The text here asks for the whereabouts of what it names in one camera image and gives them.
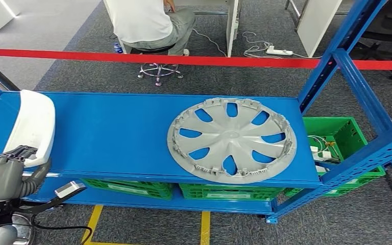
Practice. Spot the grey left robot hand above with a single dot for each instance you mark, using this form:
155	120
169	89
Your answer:
1	179

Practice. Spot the white curved plastic car part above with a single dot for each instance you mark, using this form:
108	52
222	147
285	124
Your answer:
33	125

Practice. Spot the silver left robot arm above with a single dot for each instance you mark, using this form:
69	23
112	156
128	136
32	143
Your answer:
0	235

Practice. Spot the blue metal shelf rack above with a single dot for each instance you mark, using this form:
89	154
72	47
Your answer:
121	135

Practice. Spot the plastic water bottle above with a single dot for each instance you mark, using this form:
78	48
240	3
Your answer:
118	48

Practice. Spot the black stool with chrome base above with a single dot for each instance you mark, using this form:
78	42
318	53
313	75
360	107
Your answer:
158	69

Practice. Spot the yellow floor tape outline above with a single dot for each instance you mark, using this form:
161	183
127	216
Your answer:
205	228

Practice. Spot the seated person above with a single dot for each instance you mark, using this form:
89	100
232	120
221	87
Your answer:
140	20

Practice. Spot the long red barrier belt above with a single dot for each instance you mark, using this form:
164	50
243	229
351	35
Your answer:
182	60

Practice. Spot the grey plastic wheel hubcap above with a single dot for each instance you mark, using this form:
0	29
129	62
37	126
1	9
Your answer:
229	137

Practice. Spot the white office desk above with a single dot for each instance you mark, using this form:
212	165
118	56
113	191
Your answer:
233	27
316	23

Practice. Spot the white power strip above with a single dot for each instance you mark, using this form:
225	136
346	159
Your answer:
279	51

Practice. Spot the open green plastic crate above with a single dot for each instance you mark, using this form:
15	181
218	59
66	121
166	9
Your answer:
328	128

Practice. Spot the black office chair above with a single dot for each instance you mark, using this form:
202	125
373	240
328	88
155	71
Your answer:
390	30

